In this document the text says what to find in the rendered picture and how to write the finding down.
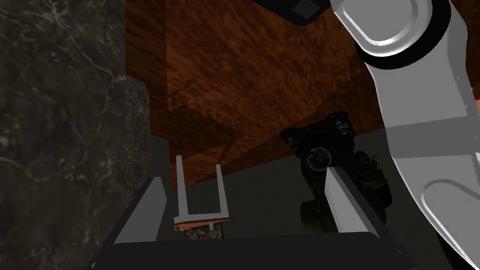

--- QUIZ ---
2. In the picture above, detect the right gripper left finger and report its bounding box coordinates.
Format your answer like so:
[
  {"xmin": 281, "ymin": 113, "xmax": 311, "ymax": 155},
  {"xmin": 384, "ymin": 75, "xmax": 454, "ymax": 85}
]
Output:
[{"xmin": 98, "ymin": 176, "xmax": 168, "ymax": 253}]

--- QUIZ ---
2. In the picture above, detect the black wheeled robot base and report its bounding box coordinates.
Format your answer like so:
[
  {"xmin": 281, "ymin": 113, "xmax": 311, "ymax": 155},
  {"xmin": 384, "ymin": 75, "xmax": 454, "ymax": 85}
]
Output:
[{"xmin": 280, "ymin": 111, "xmax": 392, "ymax": 234}]

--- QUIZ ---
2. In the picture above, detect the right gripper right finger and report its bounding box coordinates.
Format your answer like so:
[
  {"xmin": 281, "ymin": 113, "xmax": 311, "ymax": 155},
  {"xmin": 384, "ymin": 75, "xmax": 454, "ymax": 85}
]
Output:
[{"xmin": 324, "ymin": 166, "xmax": 391, "ymax": 240}]

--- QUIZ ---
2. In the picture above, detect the white u-shaped frame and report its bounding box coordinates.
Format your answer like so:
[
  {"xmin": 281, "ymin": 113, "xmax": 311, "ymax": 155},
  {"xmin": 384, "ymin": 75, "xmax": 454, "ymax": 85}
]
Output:
[{"xmin": 173, "ymin": 154, "xmax": 235, "ymax": 232}]

